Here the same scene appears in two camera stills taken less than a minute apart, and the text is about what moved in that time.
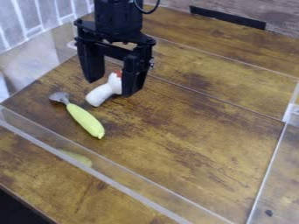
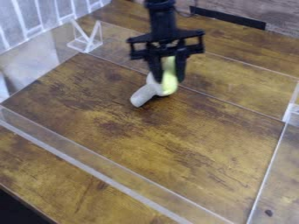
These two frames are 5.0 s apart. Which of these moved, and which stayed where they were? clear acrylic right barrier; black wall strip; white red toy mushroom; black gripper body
Moved: black gripper body; white red toy mushroom
Stayed: clear acrylic right barrier; black wall strip
